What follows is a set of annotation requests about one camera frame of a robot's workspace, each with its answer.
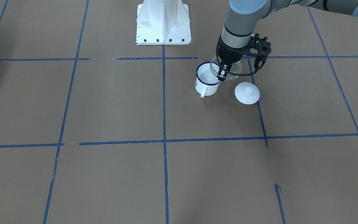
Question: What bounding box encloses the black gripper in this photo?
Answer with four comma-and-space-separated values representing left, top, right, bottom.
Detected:
217, 38, 250, 82

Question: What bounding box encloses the white mug lid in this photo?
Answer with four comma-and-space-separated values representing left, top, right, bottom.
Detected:
234, 82, 260, 105

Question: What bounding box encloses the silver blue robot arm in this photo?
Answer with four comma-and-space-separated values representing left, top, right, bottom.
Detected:
215, 0, 358, 82

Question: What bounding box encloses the white enamel mug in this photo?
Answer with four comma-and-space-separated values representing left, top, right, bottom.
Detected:
195, 62, 220, 98

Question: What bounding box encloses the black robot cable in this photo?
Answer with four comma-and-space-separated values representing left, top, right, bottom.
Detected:
216, 37, 264, 77

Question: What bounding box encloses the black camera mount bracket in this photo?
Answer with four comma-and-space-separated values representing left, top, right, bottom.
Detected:
250, 34, 271, 70

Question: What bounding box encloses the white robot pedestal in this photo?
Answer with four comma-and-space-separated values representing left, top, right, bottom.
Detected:
135, 0, 192, 45

